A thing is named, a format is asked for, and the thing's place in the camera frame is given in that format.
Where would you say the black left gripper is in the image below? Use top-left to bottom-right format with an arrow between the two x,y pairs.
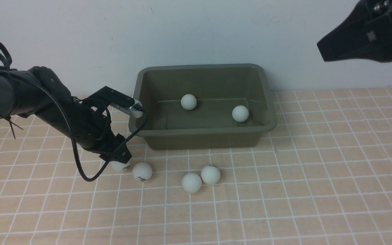
77,102 -> 132,163

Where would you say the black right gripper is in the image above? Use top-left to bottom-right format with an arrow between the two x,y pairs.
317,0 -> 392,63

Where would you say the white ball with logo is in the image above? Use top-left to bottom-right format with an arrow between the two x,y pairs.
200,165 -> 221,185
132,162 -> 153,182
109,161 -> 131,173

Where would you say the white table-tennis ball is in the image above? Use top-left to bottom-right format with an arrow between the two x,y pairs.
181,94 -> 197,111
232,105 -> 249,123
181,173 -> 202,194

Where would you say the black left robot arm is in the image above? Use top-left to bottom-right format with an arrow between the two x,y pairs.
0,67 -> 135,163

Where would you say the olive green plastic bin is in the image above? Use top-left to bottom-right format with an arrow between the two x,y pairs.
133,64 -> 278,150

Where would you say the checkered beige tablecloth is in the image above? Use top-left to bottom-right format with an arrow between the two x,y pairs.
0,88 -> 392,245

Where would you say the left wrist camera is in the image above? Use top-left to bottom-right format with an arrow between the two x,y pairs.
86,86 -> 146,119

